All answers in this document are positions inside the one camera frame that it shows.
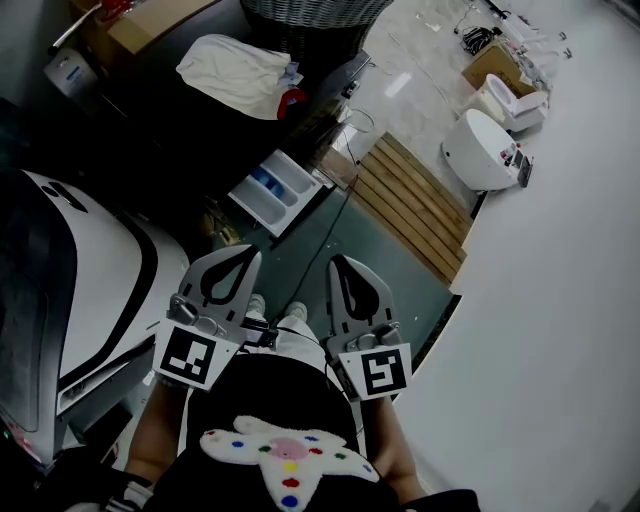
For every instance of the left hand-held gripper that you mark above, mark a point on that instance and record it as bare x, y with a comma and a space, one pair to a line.
185, 357

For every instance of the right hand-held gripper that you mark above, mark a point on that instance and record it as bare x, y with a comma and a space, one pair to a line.
382, 372

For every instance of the white detergent drawer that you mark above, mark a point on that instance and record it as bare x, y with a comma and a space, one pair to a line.
280, 200

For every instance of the person's right forearm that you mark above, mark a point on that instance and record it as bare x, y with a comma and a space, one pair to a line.
395, 450

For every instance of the person's left forearm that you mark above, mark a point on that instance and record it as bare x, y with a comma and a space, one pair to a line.
155, 435

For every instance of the person's left white shoe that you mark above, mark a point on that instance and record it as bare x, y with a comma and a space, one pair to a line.
256, 303

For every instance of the person's white shoe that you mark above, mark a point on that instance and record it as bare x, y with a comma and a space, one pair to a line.
296, 310
256, 303

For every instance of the small black electronics box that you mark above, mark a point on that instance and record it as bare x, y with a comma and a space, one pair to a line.
260, 335

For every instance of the person's right white shoe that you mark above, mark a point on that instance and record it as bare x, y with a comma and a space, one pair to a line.
296, 310

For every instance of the brown crumpled bag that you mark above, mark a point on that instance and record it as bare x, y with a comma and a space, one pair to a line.
220, 225

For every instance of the person's white trousers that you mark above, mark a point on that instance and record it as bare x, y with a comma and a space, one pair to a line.
295, 345

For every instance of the wooden slat platform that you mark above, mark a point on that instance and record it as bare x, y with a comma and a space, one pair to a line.
410, 210

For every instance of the tall white and black appliance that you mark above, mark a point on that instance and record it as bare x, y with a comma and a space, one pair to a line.
110, 260

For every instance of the person's black top with star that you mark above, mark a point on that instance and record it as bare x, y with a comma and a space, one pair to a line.
270, 395

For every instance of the dark washing machine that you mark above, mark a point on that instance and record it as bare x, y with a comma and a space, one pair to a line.
165, 145

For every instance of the white round tub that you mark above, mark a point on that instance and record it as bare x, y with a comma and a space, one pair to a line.
475, 150

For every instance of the small red object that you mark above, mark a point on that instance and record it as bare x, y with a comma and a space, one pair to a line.
292, 100

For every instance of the white crumpled cloth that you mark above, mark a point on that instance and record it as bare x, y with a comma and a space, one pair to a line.
230, 75

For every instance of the small dark tablet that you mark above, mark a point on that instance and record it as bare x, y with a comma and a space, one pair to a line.
525, 172

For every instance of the white toilet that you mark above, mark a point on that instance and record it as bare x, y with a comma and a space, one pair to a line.
510, 102

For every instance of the white box with blue label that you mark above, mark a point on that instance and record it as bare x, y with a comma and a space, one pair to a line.
70, 72

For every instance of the large open cardboard box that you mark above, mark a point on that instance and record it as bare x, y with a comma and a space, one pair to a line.
145, 25

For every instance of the brown cardboard box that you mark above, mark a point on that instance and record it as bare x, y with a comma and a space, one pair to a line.
495, 67

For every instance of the metal tube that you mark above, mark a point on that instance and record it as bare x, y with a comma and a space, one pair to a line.
67, 38

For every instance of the red plastic piece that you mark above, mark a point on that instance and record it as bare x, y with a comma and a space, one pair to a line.
115, 6

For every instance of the pile of white fixtures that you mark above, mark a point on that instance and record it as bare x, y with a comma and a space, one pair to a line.
530, 50

